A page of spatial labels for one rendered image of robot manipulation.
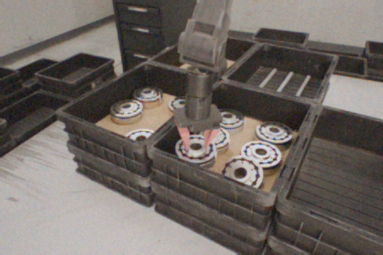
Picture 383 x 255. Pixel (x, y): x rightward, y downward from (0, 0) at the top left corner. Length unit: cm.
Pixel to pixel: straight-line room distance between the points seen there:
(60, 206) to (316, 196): 67
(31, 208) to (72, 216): 12
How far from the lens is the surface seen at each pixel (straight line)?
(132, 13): 244
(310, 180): 78
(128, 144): 69
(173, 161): 62
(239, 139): 85
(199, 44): 55
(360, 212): 75
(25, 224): 91
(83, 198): 91
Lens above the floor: 134
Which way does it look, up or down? 36 degrees down
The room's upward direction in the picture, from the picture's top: straight up
